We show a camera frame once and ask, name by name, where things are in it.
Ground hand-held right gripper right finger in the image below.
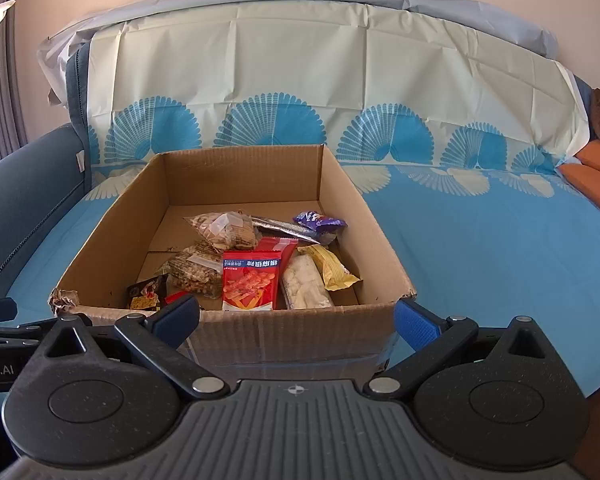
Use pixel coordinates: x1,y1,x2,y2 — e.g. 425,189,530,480
362,299,561,401

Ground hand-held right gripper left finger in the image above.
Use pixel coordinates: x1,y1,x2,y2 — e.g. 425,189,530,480
32,294,231,401

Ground black gold snack packet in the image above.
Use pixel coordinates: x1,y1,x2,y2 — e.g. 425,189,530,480
126,275,170,309

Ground clear mixed grain bag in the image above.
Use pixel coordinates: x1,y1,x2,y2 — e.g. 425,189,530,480
161,242,226,300

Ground large red snack packet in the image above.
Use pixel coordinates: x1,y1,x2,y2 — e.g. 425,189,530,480
222,237,299,312

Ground clear peanut bag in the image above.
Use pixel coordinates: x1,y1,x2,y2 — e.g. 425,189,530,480
184,211,258,251

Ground yellow red-topped snack packet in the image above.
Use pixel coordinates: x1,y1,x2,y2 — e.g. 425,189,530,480
297,244,362,292

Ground white green nut packet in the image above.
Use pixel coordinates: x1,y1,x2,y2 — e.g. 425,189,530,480
280,255,335,310

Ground silver snack packet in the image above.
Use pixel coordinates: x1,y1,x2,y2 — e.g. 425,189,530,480
250,215,336,243

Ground purple snack packet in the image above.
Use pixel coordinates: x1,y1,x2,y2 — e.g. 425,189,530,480
293,211,348,233

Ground brown cardboard box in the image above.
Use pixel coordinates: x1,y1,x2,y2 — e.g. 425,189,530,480
47,144,418,383

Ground blue fan-patterned tablecloth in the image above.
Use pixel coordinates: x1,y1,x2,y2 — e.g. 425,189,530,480
0,2,600,411

